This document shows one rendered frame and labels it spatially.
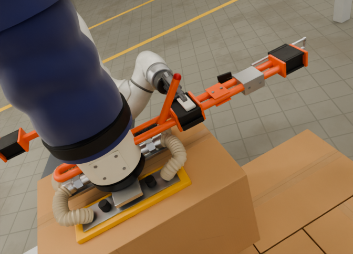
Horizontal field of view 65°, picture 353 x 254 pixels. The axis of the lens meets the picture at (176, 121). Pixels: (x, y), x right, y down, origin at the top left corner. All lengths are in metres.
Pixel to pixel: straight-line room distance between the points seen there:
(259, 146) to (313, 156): 0.83
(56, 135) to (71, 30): 0.22
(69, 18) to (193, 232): 0.63
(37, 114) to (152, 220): 0.39
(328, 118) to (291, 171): 1.11
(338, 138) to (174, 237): 1.73
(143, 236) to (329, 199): 0.86
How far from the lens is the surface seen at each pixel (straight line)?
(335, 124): 2.44
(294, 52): 0.91
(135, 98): 1.05
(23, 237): 2.63
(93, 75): 0.61
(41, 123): 0.64
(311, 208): 1.33
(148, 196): 0.78
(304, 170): 1.44
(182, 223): 0.79
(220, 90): 0.82
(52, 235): 0.91
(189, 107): 0.77
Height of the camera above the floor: 1.70
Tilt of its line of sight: 40 degrees down
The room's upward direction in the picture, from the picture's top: 21 degrees counter-clockwise
